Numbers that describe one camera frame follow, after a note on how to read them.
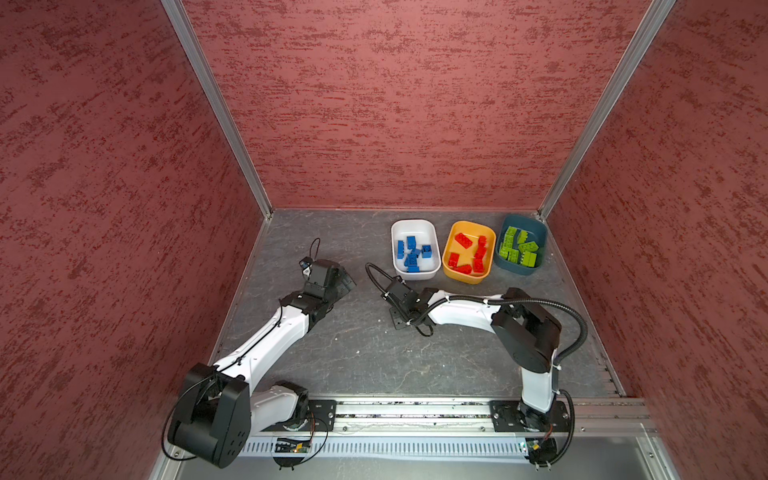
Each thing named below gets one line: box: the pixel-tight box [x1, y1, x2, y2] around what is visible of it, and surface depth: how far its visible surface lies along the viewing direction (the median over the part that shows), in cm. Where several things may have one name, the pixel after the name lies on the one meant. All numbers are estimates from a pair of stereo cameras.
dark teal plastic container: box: [494, 214, 548, 275], surface depth 109 cm
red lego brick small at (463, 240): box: [454, 232, 473, 249], surface depth 112 cm
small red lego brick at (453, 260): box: [448, 252, 460, 268], surface depth 105 cm
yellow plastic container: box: [442, 221, 497, 285], surface depth 109 cm
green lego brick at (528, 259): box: [520, 251, 537, 268], surface depth 105 cm
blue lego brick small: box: [404, 254, 418, 267], surface depth 105 cm
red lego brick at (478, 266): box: [473, 252, 486, 273], surface depth 105 cm
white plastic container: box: [391, 218, 442, 280], surface depth 112 cm
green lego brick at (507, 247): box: [500, 237, 516, 254], surface depth 109 cm
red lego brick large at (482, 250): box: [475, 235, 487, 255], surface depth 112 cm
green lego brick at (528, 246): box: [518, 241, 539, 252], surface depth 111 cm
